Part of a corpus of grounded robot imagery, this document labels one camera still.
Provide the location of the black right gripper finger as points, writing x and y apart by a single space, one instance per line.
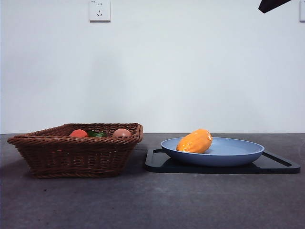
269 4

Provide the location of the yellow corn cob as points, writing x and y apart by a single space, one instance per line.
194 142

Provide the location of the brown wicker basket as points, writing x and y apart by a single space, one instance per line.
71 157

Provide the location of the blue round plate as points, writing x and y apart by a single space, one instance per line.
226 157

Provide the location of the black rectangular tray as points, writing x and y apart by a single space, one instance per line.
214 169

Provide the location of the pale brown egg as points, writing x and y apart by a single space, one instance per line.
122 133

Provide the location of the green chili pepper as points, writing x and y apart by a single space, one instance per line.
96 134

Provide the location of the orange carrot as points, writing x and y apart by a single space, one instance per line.
78 133

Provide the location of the white wall socket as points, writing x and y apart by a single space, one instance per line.
100 10
302 10

